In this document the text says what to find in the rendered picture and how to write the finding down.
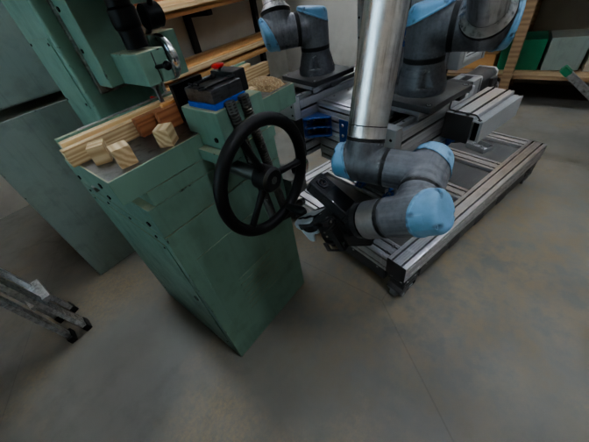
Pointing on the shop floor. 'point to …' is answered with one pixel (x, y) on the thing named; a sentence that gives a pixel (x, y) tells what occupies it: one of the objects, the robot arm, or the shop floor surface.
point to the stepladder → (33, 294)
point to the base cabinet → (221, 265)
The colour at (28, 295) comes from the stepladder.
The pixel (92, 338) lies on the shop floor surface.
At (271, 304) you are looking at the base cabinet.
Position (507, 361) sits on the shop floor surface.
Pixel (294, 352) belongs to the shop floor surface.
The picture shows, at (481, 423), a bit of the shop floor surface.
